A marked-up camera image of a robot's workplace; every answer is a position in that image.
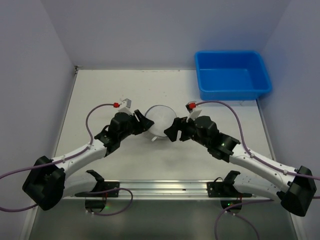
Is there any white mesh laundry bag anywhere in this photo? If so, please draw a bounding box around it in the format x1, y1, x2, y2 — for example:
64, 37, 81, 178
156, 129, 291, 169
144, 104, 177, 142

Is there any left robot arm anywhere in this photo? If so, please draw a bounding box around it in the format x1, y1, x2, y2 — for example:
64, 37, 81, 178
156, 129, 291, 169
22, 110, 155, 211

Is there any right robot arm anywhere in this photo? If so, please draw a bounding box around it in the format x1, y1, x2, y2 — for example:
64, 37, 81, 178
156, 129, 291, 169
164, 116, 317, 217

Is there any blue plastic bin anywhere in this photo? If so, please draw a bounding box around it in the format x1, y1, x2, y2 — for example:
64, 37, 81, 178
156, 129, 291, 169
194, 50, 272, 101

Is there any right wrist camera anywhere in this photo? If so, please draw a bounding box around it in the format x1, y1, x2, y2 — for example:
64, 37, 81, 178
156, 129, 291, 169
185, 101, 202, 122

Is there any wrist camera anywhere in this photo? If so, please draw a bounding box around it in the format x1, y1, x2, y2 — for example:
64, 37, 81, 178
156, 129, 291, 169
185, 101, 202, 122
118, 98, 133, 116

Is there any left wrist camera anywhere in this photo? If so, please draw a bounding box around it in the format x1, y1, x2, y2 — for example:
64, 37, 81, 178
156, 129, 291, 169
118, 98, 133, 116

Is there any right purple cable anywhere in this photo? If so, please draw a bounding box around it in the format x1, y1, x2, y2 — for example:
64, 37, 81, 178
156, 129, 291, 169
187, 100, 320, 240

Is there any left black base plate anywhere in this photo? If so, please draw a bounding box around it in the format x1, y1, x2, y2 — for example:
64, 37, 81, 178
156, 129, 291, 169
101, 181, 120, 199

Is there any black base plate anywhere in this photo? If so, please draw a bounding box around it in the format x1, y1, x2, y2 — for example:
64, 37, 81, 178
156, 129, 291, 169
101, 181, 120, 199
206, 176, 253, 198

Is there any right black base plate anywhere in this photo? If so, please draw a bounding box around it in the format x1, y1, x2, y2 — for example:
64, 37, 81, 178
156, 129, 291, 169
206, 176, 253, 198

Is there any aluminium mounting rail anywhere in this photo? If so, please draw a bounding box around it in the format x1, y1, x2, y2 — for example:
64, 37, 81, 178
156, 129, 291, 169
62, 180, 283, 201

